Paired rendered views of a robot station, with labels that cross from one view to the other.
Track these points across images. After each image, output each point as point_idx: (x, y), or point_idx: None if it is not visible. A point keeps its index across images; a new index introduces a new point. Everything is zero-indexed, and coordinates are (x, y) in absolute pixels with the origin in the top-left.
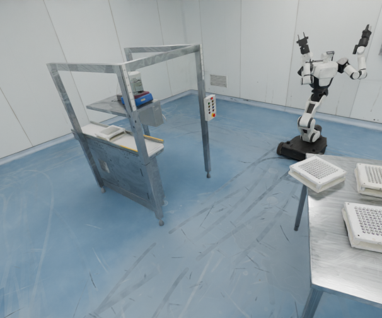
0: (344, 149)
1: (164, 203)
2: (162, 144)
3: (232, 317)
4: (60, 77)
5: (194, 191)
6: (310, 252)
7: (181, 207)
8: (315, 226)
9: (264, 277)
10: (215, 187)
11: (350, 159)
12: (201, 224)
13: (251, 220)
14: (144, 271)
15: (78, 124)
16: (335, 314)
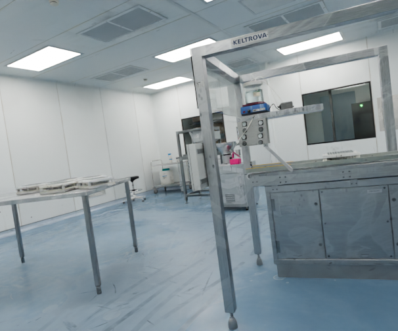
0: None
1: (278, 276)
2: (247, 173)
3: (170, 250)
4: (379, 66)
5: (244, 298)
6: (125, 178)
7: (248, 279)
8: (117, 180)
9: (145, 264)
10: (210, 312)
11: (54, 194)
12: (211, 274)
13: (150, 289)
14: (244, 245)
15: (386, 135)
16: (103, 264)
